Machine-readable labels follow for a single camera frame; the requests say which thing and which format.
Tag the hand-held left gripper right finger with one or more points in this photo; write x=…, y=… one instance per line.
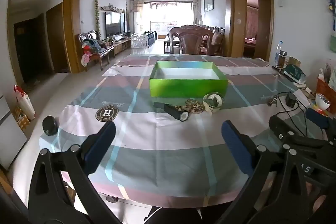
x=235, y=146

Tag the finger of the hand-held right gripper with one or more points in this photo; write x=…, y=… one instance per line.
x=282, y=125
x=316, y=117

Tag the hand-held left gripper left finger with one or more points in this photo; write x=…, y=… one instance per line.
x=101, y=146

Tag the silver bangle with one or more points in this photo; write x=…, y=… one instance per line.
x=223, y=102

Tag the green cardboard box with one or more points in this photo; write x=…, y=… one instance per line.
x=183, y=87

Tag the white patterned bowl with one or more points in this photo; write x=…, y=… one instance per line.
x=322, y=102

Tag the small metal keys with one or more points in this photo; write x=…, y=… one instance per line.
x=273, y=102

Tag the black power adapter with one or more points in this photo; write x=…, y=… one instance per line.
x=290, y=100

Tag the orange basket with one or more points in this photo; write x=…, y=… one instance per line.
x=325, y=88

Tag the black round knob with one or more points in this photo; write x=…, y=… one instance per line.
x=50, y=125

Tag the striped tablecloth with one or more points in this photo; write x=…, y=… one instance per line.
x=157, y=148

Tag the small cardboard box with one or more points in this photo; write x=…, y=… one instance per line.
x=294, y=61

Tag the glass tea bottle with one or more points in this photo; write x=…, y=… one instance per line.
x=282, y=60

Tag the clear plastic water bottle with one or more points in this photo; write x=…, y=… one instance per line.
x=278, y=49

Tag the white paper bag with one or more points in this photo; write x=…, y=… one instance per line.
x=25, y=103

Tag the double door refrigerator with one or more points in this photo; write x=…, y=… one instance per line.
x=10, y=134

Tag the carved wooden armchair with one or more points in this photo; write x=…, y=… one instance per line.
x=105, y=54

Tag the pile of clothes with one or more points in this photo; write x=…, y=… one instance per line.
x=92, y=45

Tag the wooden television cabinet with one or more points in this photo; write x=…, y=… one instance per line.
x=120, y=45

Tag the carved wooden dining chair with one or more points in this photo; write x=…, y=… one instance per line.
x=193, y=41

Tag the white baby playpen fence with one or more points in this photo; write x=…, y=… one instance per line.
x=143, y=40

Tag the dark wooden door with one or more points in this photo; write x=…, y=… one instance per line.
x=29, y=50

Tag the flat screen television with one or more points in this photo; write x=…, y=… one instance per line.
x=115, y=24

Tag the white standing air conditioner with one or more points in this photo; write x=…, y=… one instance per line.
x=137, y=23

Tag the green ivy garland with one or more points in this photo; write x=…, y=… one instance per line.
x=97, y=11

